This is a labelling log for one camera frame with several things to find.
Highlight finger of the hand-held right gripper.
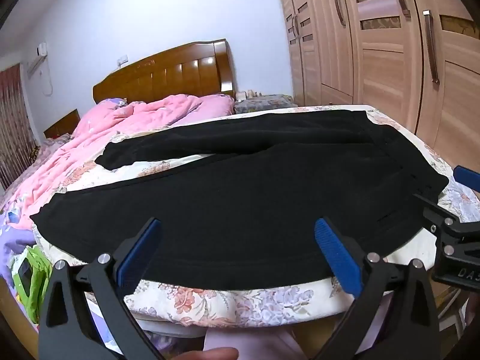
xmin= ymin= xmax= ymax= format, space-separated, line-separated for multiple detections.
xmin=453 ymin=165 xmax=480 ymax=193
xmin=412 ymin=193 xmax=456 ymax=235

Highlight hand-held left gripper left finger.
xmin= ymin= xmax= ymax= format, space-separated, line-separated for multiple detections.
xmin=37 ymin=217 xmax=166 ymax=360

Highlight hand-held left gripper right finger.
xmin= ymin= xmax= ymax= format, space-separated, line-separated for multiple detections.
xmin=314 ymin=217 xmax=444 ymax=360

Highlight black pants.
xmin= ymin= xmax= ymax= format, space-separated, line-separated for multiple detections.
xmin=29 ymin=109 xmax=450 ymax=283

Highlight person's left hand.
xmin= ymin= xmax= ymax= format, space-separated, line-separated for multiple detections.
xmin=174 ymin=347 xmax=241 ymax=360

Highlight floral bed sheet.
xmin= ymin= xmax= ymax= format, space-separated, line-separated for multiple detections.
xmin=32 ymin=104 xmax=480 ymax=329

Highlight green bag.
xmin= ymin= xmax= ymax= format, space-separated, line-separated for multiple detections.
xmin=11 ymin=245 xmax=53 ymax=325

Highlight person's pale clothing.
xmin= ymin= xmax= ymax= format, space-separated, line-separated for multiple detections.
xmin=202 ymin=328 xmax=312 ymax=360

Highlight purple blanket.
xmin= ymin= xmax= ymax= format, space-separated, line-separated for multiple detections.
xmin=0 ymin=195 xmax=38 ymax=271

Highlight pink quilt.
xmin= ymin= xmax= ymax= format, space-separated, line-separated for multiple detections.
xmin=0 ymin=94 xmax=235 ymax=229

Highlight small wooden headboard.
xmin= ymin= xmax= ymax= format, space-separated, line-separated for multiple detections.
xmin=43 ymin=109 xmax=81 ymax=139

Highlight wooden wardrobe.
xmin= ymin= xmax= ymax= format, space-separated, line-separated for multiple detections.
xmin=274 ymin=0 xmax=480 ymax=166

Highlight cloth-covered nightstand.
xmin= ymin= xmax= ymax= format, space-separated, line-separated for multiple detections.
xmin=234 ymin=89 xmax=297 ymax=115

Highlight red patterned curtain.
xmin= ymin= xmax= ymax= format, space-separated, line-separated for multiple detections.
xmin=0 ymin=64 xmax=38 ymax=190

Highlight wooden bed headboard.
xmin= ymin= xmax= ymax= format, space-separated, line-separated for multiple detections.
xmin=92 ymin=38 xmax=236 ymax=104

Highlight white air conditioner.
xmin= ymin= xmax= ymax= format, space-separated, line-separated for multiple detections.
xmin=25 ymin=43 xmax=49 ymax=74

